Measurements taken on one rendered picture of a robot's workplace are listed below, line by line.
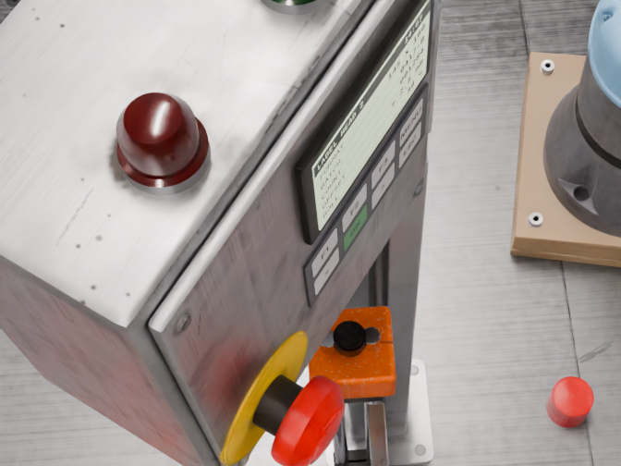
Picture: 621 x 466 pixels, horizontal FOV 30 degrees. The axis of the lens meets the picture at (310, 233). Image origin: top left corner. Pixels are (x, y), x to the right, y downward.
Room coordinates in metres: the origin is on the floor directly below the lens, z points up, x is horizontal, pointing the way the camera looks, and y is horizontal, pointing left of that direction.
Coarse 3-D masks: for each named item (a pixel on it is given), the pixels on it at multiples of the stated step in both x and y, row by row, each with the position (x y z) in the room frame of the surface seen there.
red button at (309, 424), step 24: (288, 384) 0.14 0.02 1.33; (312, 384) 0.13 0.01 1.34; (336, 384) 0.13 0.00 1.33; (264, 408) 0.13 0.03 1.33; (288, 408) 0.13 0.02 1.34; (312, 408) 0.12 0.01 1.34; (336, 408) 0.12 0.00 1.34; (288, 432) 0.11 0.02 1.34; (312, 432) 0.11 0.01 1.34; (288, 456) 0.11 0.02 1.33; (312, 456) 0.11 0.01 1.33
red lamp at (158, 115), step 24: (144, 96) 0.17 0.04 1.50; (168, 96) 0.17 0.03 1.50; (120, 120) 0.16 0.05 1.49; (144, 120) 0.16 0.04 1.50; (168, 120) 0.16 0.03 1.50; (192, 120) 0.16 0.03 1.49; (120, 144) 0.16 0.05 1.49; (144, 144) 0.16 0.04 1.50; (168, 144) 0.15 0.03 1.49; (192, 144) 0.16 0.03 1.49; (144, 168) 0.15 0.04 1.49; (168, 168) 0.15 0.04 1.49; (192, 168) 0.15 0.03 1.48; (168, 192) 0.15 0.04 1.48
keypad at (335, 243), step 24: (408, 120) 0.22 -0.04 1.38; (384, 144) 0.20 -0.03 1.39; (408, 144) 0.22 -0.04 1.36; (384, 168) 0.20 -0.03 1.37; (360, 192) 0.19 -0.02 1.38; (384, 192) 0.20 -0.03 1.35; (336, 216) 0.18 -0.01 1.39; (360, 216) 0.19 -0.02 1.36; (336, 240) 0.18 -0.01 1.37; (312, 264) 0.16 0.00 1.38; (336, 264) 0.17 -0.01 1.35; (312, 288) 0.16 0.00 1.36
